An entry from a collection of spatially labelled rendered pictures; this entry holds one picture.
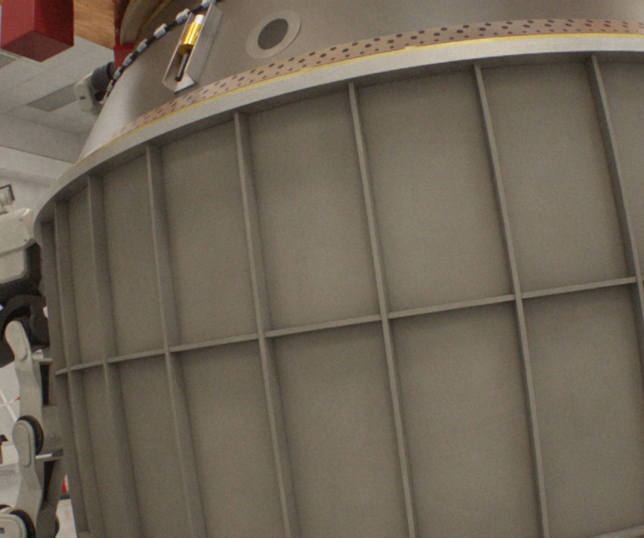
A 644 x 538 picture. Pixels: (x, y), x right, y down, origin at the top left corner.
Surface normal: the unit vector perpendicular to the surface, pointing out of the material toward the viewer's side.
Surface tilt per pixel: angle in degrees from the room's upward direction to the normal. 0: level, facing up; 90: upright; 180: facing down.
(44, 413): 100
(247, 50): 62
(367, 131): 90
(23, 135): 90
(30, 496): 90
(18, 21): 90
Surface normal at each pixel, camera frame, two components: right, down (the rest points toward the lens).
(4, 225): 0.16, -0.28
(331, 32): -0.31, -0.53
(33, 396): -0.41, -0.05
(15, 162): 0.90, -0.17
